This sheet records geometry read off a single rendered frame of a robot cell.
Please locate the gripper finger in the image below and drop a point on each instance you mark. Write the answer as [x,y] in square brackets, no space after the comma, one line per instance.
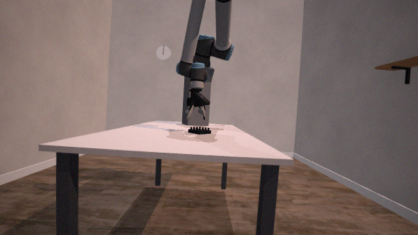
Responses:
[191,108]
[202,110]

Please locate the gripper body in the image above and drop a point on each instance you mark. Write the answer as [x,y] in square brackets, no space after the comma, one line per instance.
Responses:
[193,97]

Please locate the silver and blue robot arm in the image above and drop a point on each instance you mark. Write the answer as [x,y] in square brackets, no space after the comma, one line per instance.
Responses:
[192,66]

